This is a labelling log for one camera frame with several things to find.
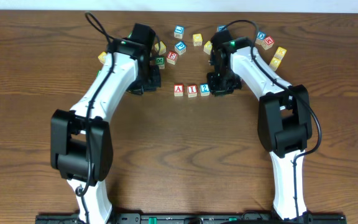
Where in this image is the red E block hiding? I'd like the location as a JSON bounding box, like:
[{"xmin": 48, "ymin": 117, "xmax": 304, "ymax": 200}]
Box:
[{"xmin": 167, "ymin": 51, "xmax": 178, "ymax": 65}]

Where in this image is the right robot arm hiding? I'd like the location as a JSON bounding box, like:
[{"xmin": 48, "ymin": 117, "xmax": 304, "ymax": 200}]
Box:
[{"xmin": 207, "ymin": 30, "xmax": 312, "ymax": 220}]

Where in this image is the yellow O block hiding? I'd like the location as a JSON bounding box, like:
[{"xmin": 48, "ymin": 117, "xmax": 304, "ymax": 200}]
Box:
[{"xmin": 203, "ymin": 40, "xmax": 213, "ymax": 55}]

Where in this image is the blue d block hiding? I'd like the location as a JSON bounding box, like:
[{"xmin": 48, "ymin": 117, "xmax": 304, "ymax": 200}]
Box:
[
  {"xmin": 217, "ymin": 26, "xmax": 226, "ymax": 32},
  {"xmin": 255, "ymin": 31, "xmax": 266, "ymax": 45}
]

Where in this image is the yellow K block right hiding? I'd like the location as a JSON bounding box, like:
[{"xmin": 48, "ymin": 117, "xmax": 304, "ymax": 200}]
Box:
[{"xmin": 274, "ymin": 47, "xmax": 287, "ymax": 60}]

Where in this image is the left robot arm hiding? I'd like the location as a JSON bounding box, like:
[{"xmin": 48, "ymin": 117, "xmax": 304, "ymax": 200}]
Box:
[{"xmin": 36, "ymin": 24, "xmax": 161, "ymax": 223}]

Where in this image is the green R block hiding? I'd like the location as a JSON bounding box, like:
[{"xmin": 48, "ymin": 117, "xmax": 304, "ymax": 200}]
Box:
[{"xmin": 155, "ymin": 57, "xmax": 165, "ymax": 70}]

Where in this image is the yellow S block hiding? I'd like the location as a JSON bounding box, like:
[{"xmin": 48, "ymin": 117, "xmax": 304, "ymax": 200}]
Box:
[{"xmin": 154, "ymin": 41, "xmax": 167, "ymax": 55}]

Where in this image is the yellow block top centre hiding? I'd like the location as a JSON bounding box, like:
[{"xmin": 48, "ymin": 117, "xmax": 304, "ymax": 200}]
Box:
[{"xmin": 192, "ymin": 34, "xmax": 203, "ymax": 47}]

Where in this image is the blue 2 block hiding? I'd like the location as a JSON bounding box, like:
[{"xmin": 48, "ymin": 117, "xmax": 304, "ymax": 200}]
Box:
[{"xmin": 200, "ymin": 83, "xmax": 210, "ymax": 96}]

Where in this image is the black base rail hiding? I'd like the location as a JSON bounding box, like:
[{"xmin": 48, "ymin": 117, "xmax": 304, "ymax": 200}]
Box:
[{"xmin": 35, "ymin": 212, "xmax": 347, "ymax": 224}]

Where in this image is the red M block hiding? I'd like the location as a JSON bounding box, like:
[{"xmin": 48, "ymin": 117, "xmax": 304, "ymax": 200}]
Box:
[{"xmin": 261, "ymin": 36, "xmax": 275, "ymax": 50}]

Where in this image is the yellow G block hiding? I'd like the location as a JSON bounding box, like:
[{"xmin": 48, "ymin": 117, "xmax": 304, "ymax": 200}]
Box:
[{"xmin": 268, "ymin": 57, "xmax": 282, "ymax": 72}]

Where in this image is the red A block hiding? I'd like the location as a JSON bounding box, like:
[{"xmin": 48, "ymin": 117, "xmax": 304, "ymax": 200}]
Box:
[{"xmin": 174, "ymin": 84, "xmax": 184, "ymax": 97}]

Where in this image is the red I block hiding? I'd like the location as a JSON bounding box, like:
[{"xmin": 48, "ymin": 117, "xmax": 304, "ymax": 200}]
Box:
[{"xmin": 187, "ymin": 85, "xmax": 198, "ymax": 98}]

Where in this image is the yellow block far left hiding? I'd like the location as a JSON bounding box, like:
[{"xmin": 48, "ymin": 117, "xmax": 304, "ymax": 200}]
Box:
[{"xmin": 98, "ymin": 52, "xmax": 107, "ymax": 64}]

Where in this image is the blue D block right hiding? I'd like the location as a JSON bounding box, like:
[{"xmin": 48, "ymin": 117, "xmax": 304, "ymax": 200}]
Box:
[{"xmin": 255, "ymin": 31, "xmax": 266, "ymax": 45}]

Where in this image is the blue block top centre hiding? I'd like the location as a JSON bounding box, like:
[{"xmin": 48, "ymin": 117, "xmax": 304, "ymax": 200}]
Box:
[{"xmin": 174, "ymin": 26, "xmax": 185, "ymax": 39}]

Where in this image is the blue P block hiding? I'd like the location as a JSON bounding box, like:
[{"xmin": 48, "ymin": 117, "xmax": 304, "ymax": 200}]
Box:
[{"xmin": 175, "ymin": 41, "xmax": 186, "ymax": 55}]

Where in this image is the blue D block top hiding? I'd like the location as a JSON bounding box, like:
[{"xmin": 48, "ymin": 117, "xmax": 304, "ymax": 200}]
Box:
[{"xmin": 217, "ymin": 26, "xmax": 226, "ymax": 32}]

